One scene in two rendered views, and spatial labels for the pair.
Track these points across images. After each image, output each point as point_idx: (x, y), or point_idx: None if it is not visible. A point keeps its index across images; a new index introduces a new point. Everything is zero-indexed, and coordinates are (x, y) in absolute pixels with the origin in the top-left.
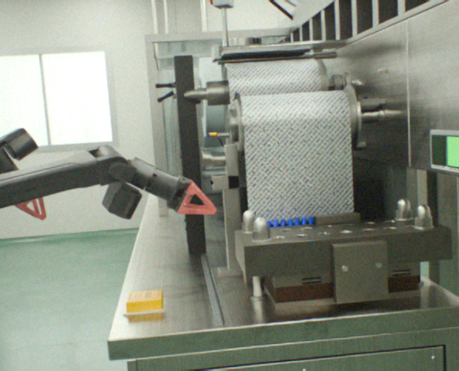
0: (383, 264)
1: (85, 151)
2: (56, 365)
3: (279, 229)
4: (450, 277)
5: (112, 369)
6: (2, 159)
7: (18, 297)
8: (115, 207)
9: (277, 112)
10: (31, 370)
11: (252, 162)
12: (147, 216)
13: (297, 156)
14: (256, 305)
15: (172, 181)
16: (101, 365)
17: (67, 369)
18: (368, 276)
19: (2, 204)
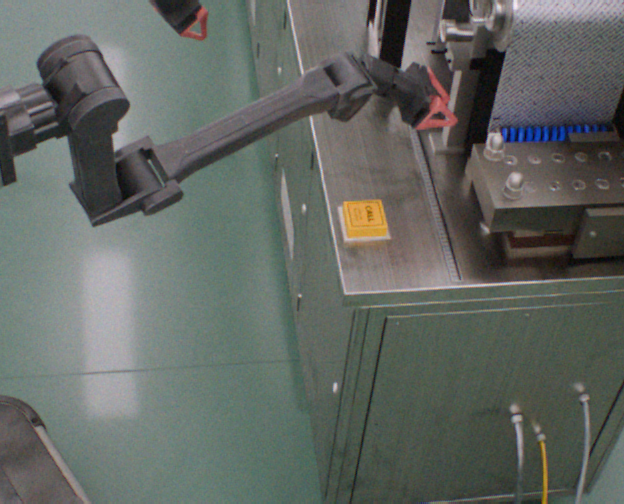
0: None
1: (320, 69)
2: (69, 0)
3: (527, 156)
4: None
5: (159, 20)
6: None
7: None
8: (339, 113)
9: (558, 18)
10: (32, 8)
11: (511, 69)
12: None
13: (566, 65)
14: (487, 240)
15: (413, 90)
16: (140, 9)
17: (88, 11)
18: (613, 239)
19: (235, 150)
